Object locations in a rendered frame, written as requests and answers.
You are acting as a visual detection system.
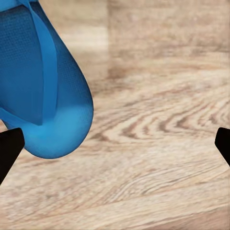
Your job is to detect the sandal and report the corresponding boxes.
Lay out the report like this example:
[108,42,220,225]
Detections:
[0,0,93,159]

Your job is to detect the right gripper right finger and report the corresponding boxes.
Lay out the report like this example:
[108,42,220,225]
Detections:
[215,127,230,166]

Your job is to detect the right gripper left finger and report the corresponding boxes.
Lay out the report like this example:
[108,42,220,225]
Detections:
[0,127,25,185]

